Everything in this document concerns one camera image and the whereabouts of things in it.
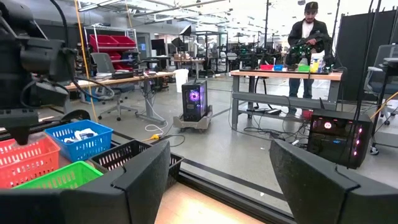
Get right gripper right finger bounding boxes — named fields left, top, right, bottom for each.
left=269, top=139, right=398, bottom=224

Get shelf with red bins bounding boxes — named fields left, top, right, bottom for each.
left=83, top=25, right=140, bottom=73

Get white trash bin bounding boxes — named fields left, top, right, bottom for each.
left=173, top=68, right=190, bottom=94

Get wooden workbench grey legs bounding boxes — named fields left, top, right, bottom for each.
left=229, top=69, right=343, bottom=131

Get black aluminium table frame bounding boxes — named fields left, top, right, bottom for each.
left=0, top=108, right=296, bottom=224

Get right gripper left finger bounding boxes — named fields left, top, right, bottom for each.
left=0, top=140, right=171, bottom=224

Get white floor cable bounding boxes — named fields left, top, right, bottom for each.
left=144, top=120, right=169, bottom=135

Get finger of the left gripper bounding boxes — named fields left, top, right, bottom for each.
left=0, top=108, right=40, bottom=146

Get blue plastic basket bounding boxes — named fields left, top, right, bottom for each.
left=44, top=119, right=114, bottom=163

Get grey wheeled dolly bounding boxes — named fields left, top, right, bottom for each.
left=172, top=105, right=214, bottom=132

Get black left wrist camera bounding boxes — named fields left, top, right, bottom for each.
left=19, top=37, right=78, bottom=82

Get black plastic basket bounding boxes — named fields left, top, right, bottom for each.
left=88, top=139, right=185, bottom=191

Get orange plastic basket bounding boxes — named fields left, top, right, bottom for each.
left=0, top=135, right=62, bottom=190

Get green plastic basket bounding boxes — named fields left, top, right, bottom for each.
left=12, top=161, right=104, bottom=190

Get black partition screen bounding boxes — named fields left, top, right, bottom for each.
left=335, top=8, right=398, bottom=103

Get black robot with green lights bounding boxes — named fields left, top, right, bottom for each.
left=285, top=33, right=336, bottom=73

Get person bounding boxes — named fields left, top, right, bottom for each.
left=286, top=1, right=331, bottom=116

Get yellow wipes canister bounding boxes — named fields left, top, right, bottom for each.
left=310, top=53, right=325, bottom=74

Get large black computer tower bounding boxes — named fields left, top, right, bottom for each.
left=307, top=108, right=373, bottom=170

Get yellow hanging cable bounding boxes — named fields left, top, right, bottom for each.
left=369, top=91, right=398, bottom=121
left=73, top=0, right=100, bottom=123

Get wooden desk grey legs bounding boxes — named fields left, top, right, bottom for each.
left=63, top=70, right=175, bottom=126

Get grey mesh office chair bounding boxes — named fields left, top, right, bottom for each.
left=363, top=43, right=398, bottom=156

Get yellow extension cord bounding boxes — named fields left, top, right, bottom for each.
left=141, top=133, right=162, bottom=142

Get tangled black floor cables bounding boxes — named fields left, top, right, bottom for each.
left=242, top=123, right=312, bottom=146

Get slim black computer tower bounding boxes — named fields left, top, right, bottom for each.
left=181, top=80, right=208, bottom=123

